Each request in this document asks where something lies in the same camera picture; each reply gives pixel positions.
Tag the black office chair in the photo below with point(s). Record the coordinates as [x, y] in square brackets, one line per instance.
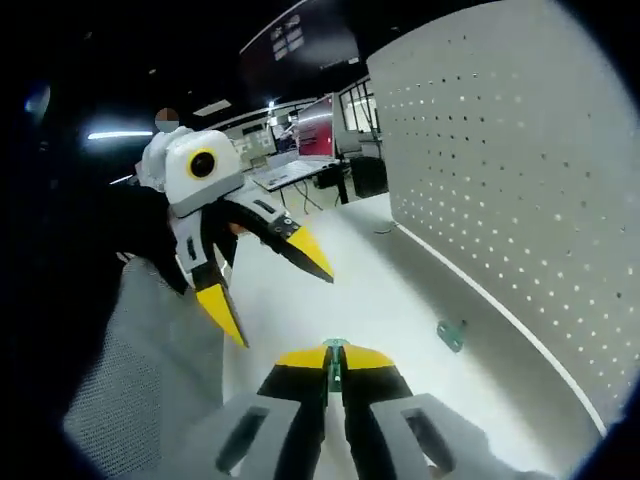
[367, 177]

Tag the person's torso dark clothing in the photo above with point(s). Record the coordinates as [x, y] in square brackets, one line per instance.
[85, 260]

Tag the red screen monitor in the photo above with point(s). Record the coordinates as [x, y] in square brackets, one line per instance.
[315, 130]

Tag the black-framed glass partition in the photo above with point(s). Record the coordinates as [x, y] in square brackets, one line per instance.
[357, 115]

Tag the green hook assembly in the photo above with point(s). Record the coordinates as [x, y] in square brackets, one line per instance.
[333, 367]
[450, 337]

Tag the ceiling strip light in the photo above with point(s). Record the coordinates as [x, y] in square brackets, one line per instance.
[120, 135]

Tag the white desk with laptop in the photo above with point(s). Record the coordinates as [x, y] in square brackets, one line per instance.
[290, 172]

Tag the ceiling light panel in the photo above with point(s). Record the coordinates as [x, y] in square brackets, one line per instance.
[212, 109]

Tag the grey mesh chair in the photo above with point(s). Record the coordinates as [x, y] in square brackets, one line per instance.
[140, 375]

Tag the large dark wall screen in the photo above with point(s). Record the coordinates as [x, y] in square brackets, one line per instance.
[310, 55]

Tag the white perforated mounting plate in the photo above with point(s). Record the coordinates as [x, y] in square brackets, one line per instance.
[500, 175]

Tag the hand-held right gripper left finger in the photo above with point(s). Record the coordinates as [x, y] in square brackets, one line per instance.
[280, 420]

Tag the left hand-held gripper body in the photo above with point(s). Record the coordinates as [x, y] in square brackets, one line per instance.
[200, 185]

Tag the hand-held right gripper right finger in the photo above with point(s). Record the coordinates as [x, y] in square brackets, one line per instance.
[390, 420]

